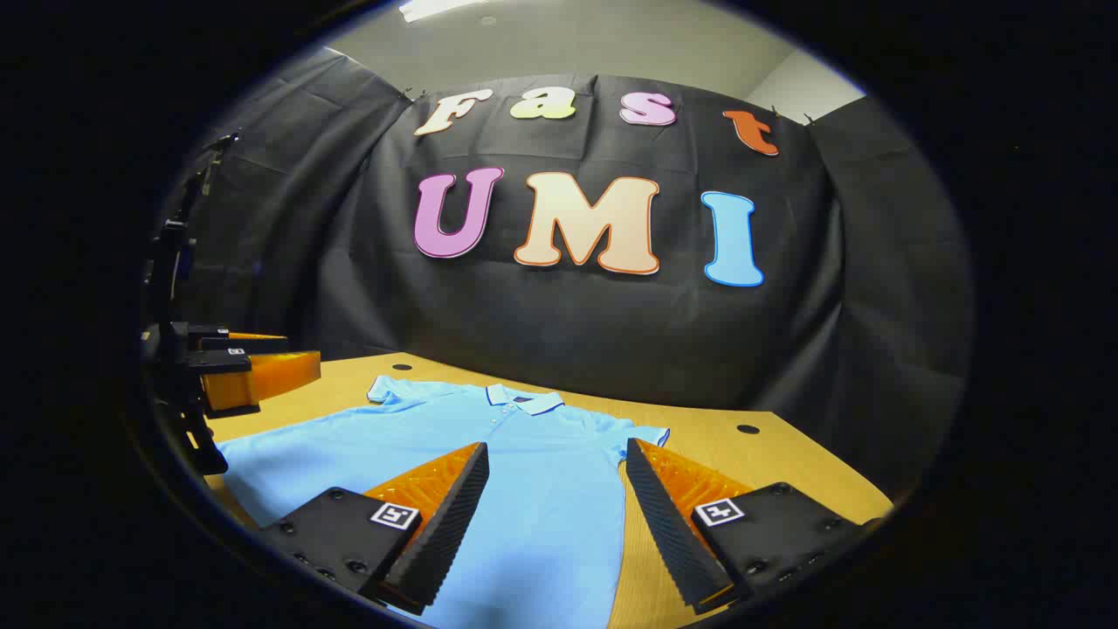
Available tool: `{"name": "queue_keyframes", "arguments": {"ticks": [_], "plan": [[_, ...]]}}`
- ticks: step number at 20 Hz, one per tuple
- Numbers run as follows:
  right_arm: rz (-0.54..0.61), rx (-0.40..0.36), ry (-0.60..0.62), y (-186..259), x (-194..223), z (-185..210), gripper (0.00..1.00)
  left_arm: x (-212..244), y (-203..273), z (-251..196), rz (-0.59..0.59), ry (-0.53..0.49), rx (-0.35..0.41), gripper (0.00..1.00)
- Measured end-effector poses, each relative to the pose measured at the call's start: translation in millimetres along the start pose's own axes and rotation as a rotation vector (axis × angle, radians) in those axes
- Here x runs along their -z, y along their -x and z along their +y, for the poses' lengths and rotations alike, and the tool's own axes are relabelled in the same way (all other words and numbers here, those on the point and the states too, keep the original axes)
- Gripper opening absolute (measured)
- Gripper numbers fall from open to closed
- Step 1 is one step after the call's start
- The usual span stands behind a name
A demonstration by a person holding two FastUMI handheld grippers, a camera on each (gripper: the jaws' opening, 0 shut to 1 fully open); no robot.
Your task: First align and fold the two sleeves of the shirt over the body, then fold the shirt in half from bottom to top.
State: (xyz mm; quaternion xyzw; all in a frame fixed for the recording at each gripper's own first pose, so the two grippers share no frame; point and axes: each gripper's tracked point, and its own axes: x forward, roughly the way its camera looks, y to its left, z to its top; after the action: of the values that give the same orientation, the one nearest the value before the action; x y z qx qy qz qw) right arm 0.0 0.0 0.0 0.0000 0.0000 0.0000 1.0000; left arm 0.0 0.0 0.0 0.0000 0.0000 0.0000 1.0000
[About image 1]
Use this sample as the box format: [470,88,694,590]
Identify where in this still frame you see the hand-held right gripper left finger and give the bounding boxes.
[259,441,490,616]

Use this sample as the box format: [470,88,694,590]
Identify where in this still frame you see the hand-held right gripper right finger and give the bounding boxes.
[625,438,883,614]

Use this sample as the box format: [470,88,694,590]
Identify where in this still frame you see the light blue T-shirt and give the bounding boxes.
[215,376,672,629]

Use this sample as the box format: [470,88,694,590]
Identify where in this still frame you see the black backdrop cloth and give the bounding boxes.
[166,48,975,499]

